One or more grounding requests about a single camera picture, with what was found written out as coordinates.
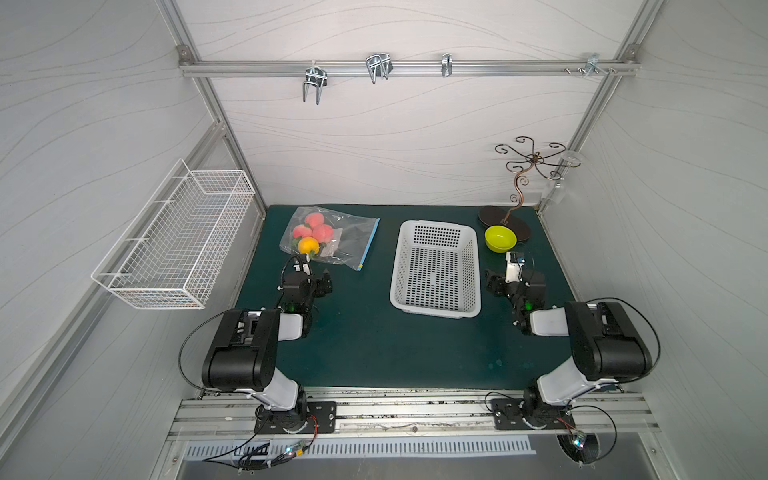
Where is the yellow peach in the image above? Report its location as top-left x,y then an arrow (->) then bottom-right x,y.
297,236 -> 320,257

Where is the pink peach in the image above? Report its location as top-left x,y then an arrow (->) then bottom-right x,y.
305,212 -> 325,229
292,225 -> 313,239
312,224 -> 334,244

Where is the clear zip-top bag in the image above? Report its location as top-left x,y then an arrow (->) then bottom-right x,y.
279,206 -> 380,271

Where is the pink peach top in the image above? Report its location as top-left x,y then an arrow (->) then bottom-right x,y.
305,212 -> 325,229

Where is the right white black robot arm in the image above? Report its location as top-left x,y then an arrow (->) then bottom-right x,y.
485,267 -> 660,412

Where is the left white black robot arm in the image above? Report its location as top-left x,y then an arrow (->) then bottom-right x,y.
201,254 -> 333,417

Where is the green plastic bowl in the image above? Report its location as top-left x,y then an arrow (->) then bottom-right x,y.
484,225 -> 518,253

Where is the dark green table mat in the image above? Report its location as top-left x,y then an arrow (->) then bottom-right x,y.
277,204 -> 571,390

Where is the white perforated plastic basket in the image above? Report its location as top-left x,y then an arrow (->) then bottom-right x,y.
390,220 -> 481,319

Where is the metal hook left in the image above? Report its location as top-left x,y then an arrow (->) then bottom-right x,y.
302,66 -> 328,105

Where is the metal hook middle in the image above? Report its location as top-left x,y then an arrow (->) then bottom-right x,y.
365,53 -> 393,84

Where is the metal hook small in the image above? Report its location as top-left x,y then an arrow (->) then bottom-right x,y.
441,53 -> 453,78

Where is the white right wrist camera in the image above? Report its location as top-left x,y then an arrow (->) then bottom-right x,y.
505,251 -> 525,283

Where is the bronze wire jewelry stand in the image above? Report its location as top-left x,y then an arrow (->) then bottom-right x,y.
478,135 -> 584,243

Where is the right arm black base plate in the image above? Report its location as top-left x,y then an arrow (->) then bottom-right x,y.
487,397 -> 575,431

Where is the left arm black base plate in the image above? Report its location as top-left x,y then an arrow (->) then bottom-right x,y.
254,401 -> 337,435

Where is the white wire wall basket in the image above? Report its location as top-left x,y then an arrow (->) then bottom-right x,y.
91,159 -> 255,310

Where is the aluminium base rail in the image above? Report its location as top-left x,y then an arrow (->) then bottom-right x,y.
167,387 -> 660,441

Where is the white vented cable duct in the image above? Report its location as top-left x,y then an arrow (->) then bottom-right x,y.
184,434 -> 536,462

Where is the metal bracket right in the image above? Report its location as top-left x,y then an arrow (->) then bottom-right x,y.
563,53 -> 618,78

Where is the aluminium crossbar rail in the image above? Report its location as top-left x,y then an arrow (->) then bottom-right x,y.
179,57 -> 641,78

